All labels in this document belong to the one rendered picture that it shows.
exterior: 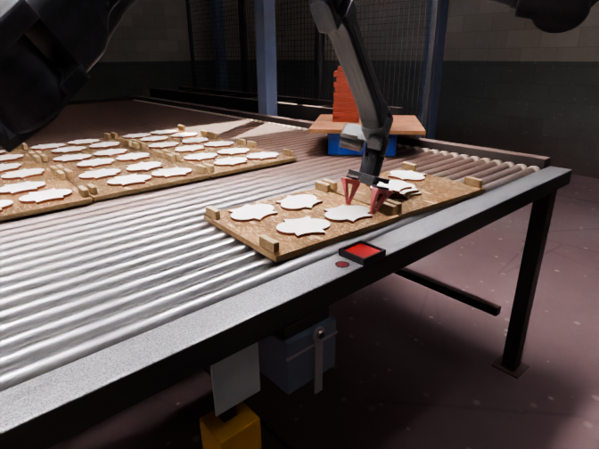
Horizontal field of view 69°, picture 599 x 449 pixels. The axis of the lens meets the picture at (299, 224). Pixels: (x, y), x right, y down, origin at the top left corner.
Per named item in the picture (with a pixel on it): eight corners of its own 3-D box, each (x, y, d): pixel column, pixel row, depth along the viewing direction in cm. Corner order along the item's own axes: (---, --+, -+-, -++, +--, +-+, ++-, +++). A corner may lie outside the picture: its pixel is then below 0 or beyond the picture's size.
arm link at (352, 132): (381, 139, 107) (390, 112, 111) (336, 128, 110) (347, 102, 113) (377, 166, 118) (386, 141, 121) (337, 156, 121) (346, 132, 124)
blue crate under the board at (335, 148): (393, 142, 222) (395, 123, 218) (397, 156, 193) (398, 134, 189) (332, 142, 226) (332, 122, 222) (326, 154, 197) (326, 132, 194)
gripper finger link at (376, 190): (370, 216, 114) (380, 181, 112) (350, 208, 119) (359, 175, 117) (386, 216, 119) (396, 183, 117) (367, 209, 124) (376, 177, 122)
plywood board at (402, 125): (414, 118, 231) (414, 115, 230) (425, 134, 185) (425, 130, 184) (320, 118, 238) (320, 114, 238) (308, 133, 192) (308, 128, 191)
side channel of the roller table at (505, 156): (546, 179, 180) (551, 157, 177) (540, 182, 176) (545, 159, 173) (143, 105, 463) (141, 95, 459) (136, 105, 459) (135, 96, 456)
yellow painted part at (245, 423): (262, 448, 86) (258, 349, 78) (223, 476, 81) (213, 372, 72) (239, 424, 92) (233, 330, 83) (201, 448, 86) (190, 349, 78)
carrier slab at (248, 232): (399, 221, 119) (400, 216, 118) (276, 263, 95) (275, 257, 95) (316, 191, 145) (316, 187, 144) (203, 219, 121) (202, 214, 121)
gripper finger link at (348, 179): (351, 208, 119) (360, 175, 117) (333, 201, 124) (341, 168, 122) (367, 209, 124) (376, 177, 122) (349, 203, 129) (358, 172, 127)
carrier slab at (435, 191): (485, 192, 142) (486, 188, 142) (399, 220, 120) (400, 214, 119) (401, 171, 168) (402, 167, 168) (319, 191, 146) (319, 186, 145)
